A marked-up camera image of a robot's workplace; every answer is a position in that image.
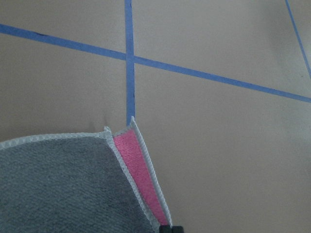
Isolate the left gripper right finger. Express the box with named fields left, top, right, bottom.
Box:
left=172, top=226, right=184, bottom=233

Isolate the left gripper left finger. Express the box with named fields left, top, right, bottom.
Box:
left=159, top=225, right=172, bottom=233

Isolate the pink towel with grey edging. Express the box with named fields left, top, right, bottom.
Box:
left=0, top=119, right=172, bottom=233

